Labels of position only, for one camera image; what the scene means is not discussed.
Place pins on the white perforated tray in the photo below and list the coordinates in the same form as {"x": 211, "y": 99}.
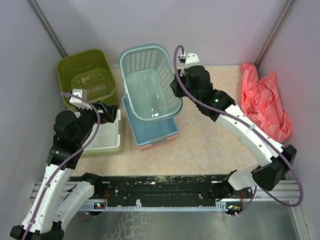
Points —
{"x": 108, "y": 138}

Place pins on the corner metal post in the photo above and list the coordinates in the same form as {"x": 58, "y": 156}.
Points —
{"x": 289, "y": 4}
{"x": 47, "y": 27}

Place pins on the light green shallow tray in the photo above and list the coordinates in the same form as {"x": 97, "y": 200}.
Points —
{"x": 77, "y": 129}

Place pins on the blue shallow plastic tray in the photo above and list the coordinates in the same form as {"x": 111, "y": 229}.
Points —
{"x": 150, "y": 133}

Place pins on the large teal perforated basket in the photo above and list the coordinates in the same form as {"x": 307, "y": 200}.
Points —
{"x": 147, "y": 73}

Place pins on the pink patterned plastic bag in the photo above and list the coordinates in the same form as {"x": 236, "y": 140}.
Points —
{"x": 261, "y": 103}

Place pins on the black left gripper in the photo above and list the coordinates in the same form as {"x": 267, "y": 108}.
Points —
{"x": 109, "y": 111}

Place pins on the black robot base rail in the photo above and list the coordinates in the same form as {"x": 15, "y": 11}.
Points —
{"x": 168, "y": 191}

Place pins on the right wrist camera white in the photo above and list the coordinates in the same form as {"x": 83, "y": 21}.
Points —
{"x": 189, "y": 59}

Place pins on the olive green plastic basket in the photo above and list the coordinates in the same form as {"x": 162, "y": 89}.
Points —
{"x": 88, "y": 70}

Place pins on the left corner metal post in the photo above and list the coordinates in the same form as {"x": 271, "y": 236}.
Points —
{"x": 47, "y": 27}

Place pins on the pink shallow plastic tray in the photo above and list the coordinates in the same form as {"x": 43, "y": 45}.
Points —
{"x": 157, "y": 146}

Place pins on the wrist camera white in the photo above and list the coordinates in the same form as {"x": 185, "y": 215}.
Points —
{"x": 189, "y": 59}
{"x": 78, "y": 97}

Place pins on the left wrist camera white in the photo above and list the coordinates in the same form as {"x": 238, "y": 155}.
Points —
{"x": 78, "y": 97}

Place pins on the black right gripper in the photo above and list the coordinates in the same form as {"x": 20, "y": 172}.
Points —
{"x": 176, "y": 91}

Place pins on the right corner metal post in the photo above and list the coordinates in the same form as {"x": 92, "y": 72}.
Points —
{"x": 289, "y": 4}

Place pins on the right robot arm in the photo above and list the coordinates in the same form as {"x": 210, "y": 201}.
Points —
{"x": 272, "y": 157}

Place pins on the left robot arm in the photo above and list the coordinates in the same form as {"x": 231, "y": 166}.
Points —
{"x": 49, "y": 216}

